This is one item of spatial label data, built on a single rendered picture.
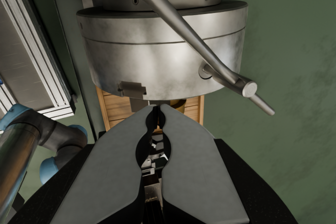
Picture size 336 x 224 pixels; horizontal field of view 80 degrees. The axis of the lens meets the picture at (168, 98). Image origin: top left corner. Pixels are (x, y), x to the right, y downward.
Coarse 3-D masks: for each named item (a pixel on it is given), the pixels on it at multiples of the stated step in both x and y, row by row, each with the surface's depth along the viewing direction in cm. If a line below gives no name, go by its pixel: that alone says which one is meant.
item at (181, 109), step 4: (172, 100) 46; (176, 100) 47; (180, 100) 48; (184, 100) 48; (172, 104) 47; (176, 104) 47; (180, 104) 47; (184, 104) 48; (176, 108) 46; (180, 108) 48
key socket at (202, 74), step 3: (204, 60) 30; (201, 63) 30; (204, 63) 30; (201, 66) 30; (198, 69) 30; (201, 69) 30; (198, 72) 30; (201, 72) 30; (204, 72) 31; (201, 75) 31; (204, 75) 31; (207, 75) 31; (210, 75) 31
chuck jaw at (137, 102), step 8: (120, 88) 33; (128, 88) 32; (136, 88) 32; (144, 88) 31; (128, 96) 33; (136, 96) 33; (136, 104) 35; (144, 104) 35; (160, 104) 40; (168, 104) 45
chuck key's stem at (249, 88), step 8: (208, 64) 30; (208, 72) 29; (216, 72) 27; (216, 80) 28; (224, 80) 26; (240, 80) 24; (248, 80) 23; (232, 88) 25; (240, 88) 24; (248, 88) 23; (256, 88) 24; (248, 96) 24
